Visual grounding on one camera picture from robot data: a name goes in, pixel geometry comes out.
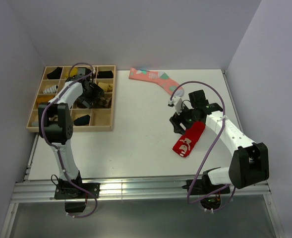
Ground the brown argyle sock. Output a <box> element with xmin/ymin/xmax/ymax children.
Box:
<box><xmin>94</xmin><ymin>97</ymin><xmax>112</xmax><ymax>109</ymax></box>

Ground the pink patterned sock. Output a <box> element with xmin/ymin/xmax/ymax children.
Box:
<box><xmin>128</xmin><ymin>68</ymin><xmax>179</xmax><ymax>95</ymax></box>

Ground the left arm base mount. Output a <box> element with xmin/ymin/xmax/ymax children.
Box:
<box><xmin>51</xmin><ymin>173</ymin><xmax>100</xmax><ymax>213</ymax></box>

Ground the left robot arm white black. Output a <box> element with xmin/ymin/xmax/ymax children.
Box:
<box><xmin>38</xmin><ymin>80</ymin><xmax>104</xmax><ymax>198</ymax></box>

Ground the tan rolled sock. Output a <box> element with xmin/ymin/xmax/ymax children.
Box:
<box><xmin>98</xmin><ymin>82</ymin><xmax>113</xmax><ymax>93</ymax></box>

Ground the black rolled sock top right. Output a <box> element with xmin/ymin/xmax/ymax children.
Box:
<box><xmin>96</xmin><ymin>70</ymin><xmax>114</xmax><ymax>79</ymax></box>

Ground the mustard rolled sock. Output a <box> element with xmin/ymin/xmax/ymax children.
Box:
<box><xmin>35</xmin><ymin>95</ymin><xmax>54</xmax><ymax>109</ymax></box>

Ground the navy rolled sock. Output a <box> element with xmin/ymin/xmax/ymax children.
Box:
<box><xmin>73</xmin><ymin>115</ymin><xmax>90</xmax><ymax>126</ymax></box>

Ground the yellow rolled sock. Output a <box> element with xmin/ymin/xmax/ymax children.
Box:
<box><xmin>65</xmin><ymin>67</ymin><xmax>78</xmax><ymax>78</ymax></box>

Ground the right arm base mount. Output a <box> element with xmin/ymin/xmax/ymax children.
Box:
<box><xmin>190</xmin><ymin>178</ymin><xmax>231</xmax><ymax>211</ymax></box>

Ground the wooden compartment tray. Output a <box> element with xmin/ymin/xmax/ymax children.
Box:
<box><xmin>26</xmin><ymin>65</ymin><xmax>117</xmax><ymax>132</ymax></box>

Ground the light grey rolled sock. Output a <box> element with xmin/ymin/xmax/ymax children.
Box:
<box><xmin>31</xmin><ymin>121</ymin><xmax>39</xmax><ymax>127</ymax></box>

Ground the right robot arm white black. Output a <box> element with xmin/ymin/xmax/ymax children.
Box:
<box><xmin>168</xmin><ymin>90</ymin><xmax>269</xmax><ymax>193</ymax></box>

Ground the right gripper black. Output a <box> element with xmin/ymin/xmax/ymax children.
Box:
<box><xmin>170</xmin><ymin>102</ymin><xmax>197</xmax><ymax>135</ymax></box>

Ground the aluminium rail frame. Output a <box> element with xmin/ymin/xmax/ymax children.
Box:
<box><xmin>1</xmin><ymin>70</ymin><xmax>285</xmax><ymax>238</ymax></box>

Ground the white striped rolled sock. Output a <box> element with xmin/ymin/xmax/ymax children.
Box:
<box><xmin>43</xmin><ymin>85</ymin><xmax>58</xmax><ymax>94</ymax></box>

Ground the red patterned sock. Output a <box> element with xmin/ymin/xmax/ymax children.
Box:
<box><xmin>172</xmin><ymin>122</ymin><xmax>205</xmax><ymax>158</ymax></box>

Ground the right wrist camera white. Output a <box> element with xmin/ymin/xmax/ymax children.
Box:
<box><xmin>168</xmin><ymin>96</ymin><xmax>183</xmax><ymax>115</ymax></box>

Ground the black rolled sock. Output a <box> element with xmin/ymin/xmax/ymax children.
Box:
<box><xmin>96</xmin><ymin>70</ymin><xmax>114</xmax><ymax>79</ymax></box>
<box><xmin>47</xmin><ymin>67</ymin><xmax>62</xmax><ymax>79</ymax></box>

